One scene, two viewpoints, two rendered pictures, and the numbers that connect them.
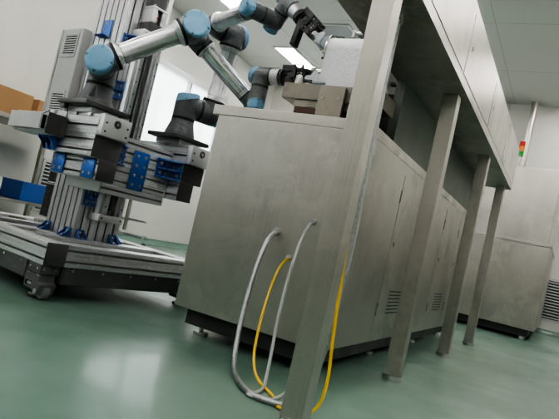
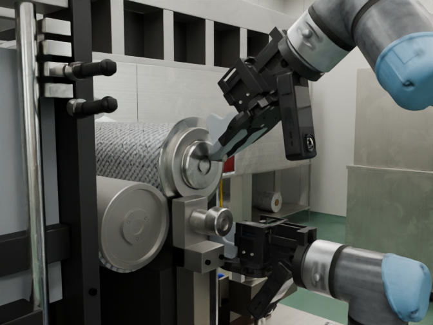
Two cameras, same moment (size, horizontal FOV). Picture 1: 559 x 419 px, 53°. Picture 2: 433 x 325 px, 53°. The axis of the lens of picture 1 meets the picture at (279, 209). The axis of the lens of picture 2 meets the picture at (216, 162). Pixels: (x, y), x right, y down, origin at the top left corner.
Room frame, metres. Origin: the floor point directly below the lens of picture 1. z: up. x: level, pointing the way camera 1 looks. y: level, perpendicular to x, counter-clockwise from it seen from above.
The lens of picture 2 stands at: (3.00, 0.11, 1.33)
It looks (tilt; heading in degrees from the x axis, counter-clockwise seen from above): 7 degrees down; 193
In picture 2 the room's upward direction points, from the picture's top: straight up
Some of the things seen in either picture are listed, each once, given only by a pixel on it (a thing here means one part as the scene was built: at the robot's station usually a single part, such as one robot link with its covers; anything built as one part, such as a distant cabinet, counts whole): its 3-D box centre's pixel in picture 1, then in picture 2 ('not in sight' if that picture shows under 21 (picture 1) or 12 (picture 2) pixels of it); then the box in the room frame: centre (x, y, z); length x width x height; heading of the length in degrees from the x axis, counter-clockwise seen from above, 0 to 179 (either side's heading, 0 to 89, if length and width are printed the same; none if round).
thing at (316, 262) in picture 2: (278, 76); (323, 268); (2.39, 0.13, 1.11); 0.08 x 0.05 x 0.08; 152
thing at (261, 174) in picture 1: (368, 259); not in sight; (3.16, -0.55, 0.43); 2.52 x 0.64 x 0.86; 152
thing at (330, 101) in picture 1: (330, 101); not in sight; (2.03, -0.10, 0.96); 0.10 x 0.03 x 0.11; 62
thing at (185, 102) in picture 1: (187, 105); not in sight; (2.81, 0.57, 0.98); 0.13 x 0.12 x 0.14; 125
